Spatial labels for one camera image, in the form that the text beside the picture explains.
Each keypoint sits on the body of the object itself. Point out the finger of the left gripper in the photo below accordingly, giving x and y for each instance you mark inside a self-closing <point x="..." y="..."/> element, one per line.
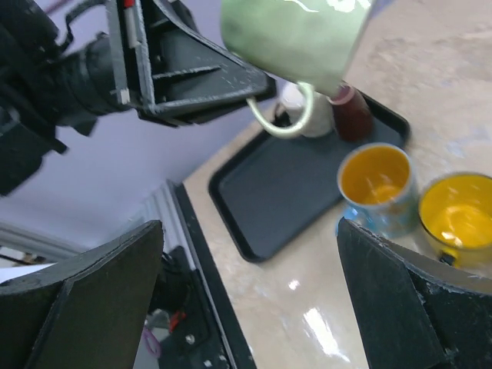
<point x="190" y="80"/>

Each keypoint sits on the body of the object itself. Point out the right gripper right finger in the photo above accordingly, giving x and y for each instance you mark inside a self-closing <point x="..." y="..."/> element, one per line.
<point x="413" y="311"/>

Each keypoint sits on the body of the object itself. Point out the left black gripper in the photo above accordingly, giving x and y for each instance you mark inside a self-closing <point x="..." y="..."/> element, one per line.
<point x="44" y="87"/>

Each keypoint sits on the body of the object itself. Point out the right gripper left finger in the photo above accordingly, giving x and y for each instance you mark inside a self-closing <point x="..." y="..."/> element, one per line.
<point x="87" y="311"/>

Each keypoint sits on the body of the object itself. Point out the yellow mug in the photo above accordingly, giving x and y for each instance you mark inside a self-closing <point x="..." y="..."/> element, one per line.
<point x="455" y="214"/>

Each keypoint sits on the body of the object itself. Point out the pale green mug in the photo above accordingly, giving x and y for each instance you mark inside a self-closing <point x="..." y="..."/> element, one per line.
<point x="310" y="43"/>

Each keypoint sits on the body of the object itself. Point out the white cream mug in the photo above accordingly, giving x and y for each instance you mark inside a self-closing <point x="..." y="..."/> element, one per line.
<point x="292" y="102"/>

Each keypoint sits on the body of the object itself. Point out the teal rimmed mug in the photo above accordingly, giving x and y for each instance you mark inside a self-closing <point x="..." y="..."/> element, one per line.
<point x="377" y="180"/>

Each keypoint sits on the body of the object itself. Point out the dark maroon mug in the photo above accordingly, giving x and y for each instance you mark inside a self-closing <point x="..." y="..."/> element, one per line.
<point x="353" y="120"/>

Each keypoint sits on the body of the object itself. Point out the black plastic tray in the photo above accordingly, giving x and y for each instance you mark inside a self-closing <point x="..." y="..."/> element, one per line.
<point x="272" y="189"/>

